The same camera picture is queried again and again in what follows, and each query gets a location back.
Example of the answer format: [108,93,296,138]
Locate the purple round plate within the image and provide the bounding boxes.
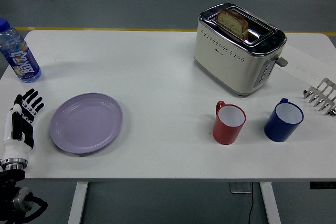
[49,92,124,155]

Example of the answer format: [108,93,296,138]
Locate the black table control panel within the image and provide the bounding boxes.
[309,181,336,190]

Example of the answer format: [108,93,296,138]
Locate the white paper sheet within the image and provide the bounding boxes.
[275,43,336,86]

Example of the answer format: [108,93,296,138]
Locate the bread slice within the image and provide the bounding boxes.
[215,8,249,40]

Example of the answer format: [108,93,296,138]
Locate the grey power box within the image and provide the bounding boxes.
[230,182,254,195]

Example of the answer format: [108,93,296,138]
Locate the red mug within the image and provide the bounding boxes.
[212,100,247,146]

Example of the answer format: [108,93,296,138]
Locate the white table leg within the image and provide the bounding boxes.
[67,182,89,224]
[259,182,282,224]

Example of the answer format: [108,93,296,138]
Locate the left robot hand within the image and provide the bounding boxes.
[0,88,45,160]

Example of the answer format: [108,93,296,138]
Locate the black power cable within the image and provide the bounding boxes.
[247,192,255,224]

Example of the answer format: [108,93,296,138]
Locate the blue drink bottle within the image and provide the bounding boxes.
[0,18,43,83]

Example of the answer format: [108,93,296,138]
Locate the blue mug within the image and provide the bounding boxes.
[264,98,305,143]

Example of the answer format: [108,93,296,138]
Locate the metal toast tongs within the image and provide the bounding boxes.
[302,77,336,116]

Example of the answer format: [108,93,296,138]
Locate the cream and chrome toaster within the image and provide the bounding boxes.
[193,3,289,98]

